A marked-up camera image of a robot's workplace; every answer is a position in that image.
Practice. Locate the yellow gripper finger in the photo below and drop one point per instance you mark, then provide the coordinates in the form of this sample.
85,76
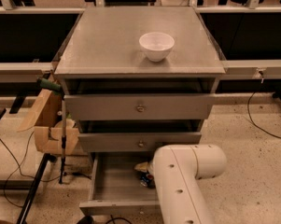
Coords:
141,167

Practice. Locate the blue pepsi can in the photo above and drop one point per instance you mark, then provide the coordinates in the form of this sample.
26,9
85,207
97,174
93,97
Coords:
147,180

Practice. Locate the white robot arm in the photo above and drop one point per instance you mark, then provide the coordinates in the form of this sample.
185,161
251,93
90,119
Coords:
175,170

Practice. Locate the grey middle drawer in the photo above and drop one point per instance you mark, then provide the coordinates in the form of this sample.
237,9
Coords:
138,142

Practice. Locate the grey drawer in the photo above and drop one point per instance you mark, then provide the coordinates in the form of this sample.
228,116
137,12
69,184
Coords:
138,142
139,106
116,188

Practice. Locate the grey bottom drawer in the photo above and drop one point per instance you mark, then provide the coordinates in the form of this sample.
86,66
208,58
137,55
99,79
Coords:
116,188

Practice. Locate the grey top drawer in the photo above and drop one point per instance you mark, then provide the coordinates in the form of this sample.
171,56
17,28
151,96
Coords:
139,106

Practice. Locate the grey drawer cabinet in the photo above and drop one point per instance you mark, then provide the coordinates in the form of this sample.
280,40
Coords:
139,82

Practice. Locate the black stand leg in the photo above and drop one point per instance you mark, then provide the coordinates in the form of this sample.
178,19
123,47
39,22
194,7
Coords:
33,189

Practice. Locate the brown cardboard box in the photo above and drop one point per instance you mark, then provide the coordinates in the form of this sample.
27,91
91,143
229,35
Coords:
44,117

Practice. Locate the white ceramic bowl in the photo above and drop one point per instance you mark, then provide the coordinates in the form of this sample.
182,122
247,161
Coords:
156,45

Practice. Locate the green handled grabber stick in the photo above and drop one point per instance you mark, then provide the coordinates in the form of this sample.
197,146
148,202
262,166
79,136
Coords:
51,86

